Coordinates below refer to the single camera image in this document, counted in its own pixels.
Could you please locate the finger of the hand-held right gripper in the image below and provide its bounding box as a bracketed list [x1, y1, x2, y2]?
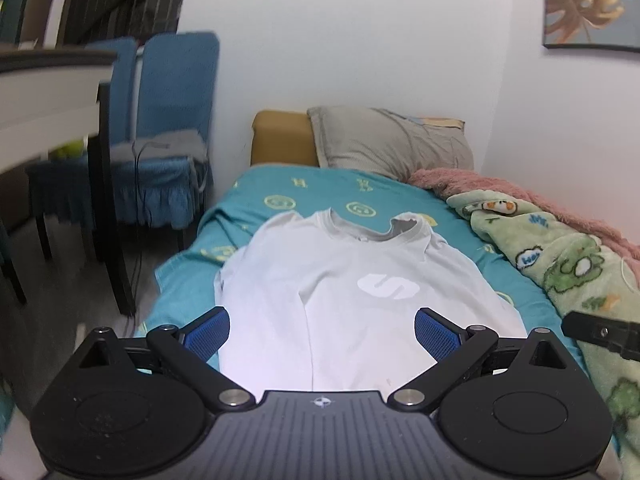
[560, 310, 640, 361]

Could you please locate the tan flat cushion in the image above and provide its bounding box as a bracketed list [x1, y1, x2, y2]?
[407, 116, 467, 130]

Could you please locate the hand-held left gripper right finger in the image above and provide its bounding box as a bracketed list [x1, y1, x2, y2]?
[385, 307, 568, 413]

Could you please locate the grey folded cloth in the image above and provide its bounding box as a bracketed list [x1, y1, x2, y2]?
[109, 129, 211, 167]

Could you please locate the teal printed bed sheet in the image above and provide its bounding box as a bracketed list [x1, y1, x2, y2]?
[135, 162, 591, 386]

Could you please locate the dark slatted screen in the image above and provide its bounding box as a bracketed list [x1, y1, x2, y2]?
[55, 0, 194, 50]

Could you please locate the leaf wall picture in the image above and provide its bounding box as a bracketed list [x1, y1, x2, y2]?
[542, 0, 640, 53]

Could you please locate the pink fuzzy blanket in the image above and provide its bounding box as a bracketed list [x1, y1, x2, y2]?
[410, 167, 640, 261]

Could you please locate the green cartoon blanket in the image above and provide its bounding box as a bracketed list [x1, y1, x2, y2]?
[446, 187, 640, 466]

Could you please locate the white t-shirt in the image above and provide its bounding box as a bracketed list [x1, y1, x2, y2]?
[214, 209, 528, 393]

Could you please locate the table with dark legs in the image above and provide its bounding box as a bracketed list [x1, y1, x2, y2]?
[0, 42, 138, 317]

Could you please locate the grey pillow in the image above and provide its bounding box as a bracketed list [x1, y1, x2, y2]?
[306, 106, 475, 183]

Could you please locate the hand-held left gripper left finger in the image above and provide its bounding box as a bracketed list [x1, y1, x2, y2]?
[75, 307, 256, 413]

